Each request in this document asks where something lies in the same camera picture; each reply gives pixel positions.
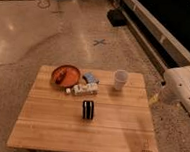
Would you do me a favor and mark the black and white eraser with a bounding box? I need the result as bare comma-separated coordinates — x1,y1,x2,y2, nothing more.
82,100,94,119

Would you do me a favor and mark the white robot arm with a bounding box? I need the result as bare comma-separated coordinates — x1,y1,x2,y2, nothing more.
159,66,190,116

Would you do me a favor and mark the white plastic bottle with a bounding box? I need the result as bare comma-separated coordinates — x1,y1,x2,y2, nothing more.
65,83,99,95

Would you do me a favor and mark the white plastic cup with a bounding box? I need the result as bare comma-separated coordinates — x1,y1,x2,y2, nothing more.
114,70,129,91

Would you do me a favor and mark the orange bowl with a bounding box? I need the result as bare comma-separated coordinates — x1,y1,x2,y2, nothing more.
51,65,81,88

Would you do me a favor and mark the wooden table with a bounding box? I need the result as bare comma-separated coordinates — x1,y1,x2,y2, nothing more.
7,66,158,152

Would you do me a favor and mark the black box on floor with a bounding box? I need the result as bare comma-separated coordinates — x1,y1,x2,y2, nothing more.
107,9,126,27

